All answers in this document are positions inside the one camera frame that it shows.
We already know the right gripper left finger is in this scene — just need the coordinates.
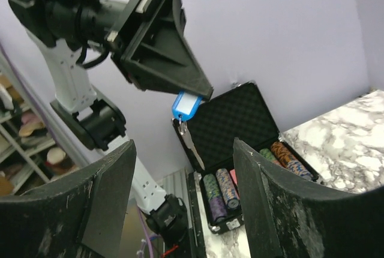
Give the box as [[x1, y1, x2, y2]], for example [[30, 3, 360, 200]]
[[1, 140, 136, 257]]

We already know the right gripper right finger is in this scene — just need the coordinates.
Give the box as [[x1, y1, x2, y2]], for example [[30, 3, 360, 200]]
[[233, 139, 383, 257]]

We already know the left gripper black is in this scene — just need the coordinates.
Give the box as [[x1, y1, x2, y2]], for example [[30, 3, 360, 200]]
[[106, 0, 214, 100]]

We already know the blue key tag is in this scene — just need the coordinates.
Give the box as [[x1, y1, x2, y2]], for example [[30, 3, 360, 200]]
[[172, 91, 202, 122]]

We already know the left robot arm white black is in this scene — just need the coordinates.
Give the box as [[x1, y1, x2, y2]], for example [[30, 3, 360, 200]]
[[8, 0, 214, 153]]

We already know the storage shelf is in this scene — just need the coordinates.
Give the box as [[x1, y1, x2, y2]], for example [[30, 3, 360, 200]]
[[1, 73, 79, 196]]

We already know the red playing card deck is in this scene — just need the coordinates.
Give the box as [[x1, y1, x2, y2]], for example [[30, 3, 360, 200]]
[[229, 169, 239, 199]]

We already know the black poker chip case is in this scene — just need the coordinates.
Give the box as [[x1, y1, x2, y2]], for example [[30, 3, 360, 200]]
[[172, 82, 320, 234]]

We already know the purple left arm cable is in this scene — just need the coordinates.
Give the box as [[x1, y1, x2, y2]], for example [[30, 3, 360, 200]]
[[0, 0, 160, 258]]

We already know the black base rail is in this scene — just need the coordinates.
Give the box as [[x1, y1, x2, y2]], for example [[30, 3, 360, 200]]
[[161, 170, 208, 258]]

